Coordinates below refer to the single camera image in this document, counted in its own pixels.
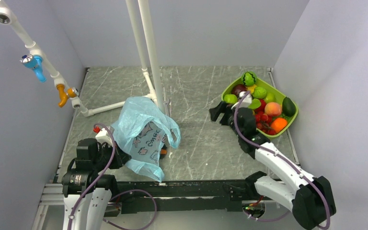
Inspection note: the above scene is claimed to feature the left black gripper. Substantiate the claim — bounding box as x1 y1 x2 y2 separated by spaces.
92 140 132 171

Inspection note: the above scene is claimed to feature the red fake cherry bunch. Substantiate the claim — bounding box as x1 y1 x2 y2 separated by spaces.
255 111 277 136

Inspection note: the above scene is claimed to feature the green fake pear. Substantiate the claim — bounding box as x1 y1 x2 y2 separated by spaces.
248 98 262 110

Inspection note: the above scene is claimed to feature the light green fake lime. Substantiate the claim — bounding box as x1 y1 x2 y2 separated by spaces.
264 92 276 104

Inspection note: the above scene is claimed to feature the dark purple fake plum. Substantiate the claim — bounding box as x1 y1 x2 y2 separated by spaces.
231 84 247 97

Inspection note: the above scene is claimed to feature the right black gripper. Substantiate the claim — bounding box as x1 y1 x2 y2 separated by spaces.
208 101 243 138

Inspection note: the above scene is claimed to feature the white PVC pipe stand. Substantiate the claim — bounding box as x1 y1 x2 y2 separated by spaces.
76 0 172 118

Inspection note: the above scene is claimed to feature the orange tap valve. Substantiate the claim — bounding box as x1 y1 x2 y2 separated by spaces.
56 84 79 108

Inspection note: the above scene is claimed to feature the orange fake tangerine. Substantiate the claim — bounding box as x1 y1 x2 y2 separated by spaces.
270 117 288 134

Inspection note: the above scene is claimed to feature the dark green fake avocado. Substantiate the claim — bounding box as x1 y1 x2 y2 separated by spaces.
282 97 297 116

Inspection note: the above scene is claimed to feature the black orange hex key set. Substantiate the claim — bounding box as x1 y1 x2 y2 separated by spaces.
160 146 168 159

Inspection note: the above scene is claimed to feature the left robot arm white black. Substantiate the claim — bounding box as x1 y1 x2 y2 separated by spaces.
61 138 130 230

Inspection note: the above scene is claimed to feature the light blue plastic bag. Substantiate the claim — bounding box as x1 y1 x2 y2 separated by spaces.
111 96 181 182

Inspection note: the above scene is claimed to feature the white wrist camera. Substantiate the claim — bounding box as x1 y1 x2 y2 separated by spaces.
93 126 114 147
231 91 253 110

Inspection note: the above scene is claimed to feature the yellow fake lemon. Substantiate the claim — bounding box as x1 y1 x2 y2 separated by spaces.
246 84 257 94

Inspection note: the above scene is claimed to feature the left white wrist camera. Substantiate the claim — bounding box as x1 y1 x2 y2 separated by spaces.
93 126 114 147

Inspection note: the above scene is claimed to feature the blue tap valve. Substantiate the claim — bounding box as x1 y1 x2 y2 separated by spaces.
20 54 46 82

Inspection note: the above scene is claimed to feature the green fake apple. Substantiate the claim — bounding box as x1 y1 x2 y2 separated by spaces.
223 94 238 104

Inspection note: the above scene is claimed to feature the bumpy green fake fruit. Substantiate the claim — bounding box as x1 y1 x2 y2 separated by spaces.
252 86 267 99

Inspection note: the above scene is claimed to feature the fake peach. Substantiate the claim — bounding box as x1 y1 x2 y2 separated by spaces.
264 102 282 116

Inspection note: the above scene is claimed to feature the red fake apple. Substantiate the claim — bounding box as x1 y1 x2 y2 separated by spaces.
255 99 266 113

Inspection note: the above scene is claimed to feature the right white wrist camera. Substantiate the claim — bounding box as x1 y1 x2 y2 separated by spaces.
231 91 253 110

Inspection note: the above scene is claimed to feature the white pipe with taps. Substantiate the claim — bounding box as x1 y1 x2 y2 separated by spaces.
0 0 84 109

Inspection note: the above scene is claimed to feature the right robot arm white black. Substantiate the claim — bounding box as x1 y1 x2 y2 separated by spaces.
209 101 336 230

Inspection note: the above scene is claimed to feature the green plastic fruit tray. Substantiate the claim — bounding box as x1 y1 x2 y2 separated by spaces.
221 77 299 139

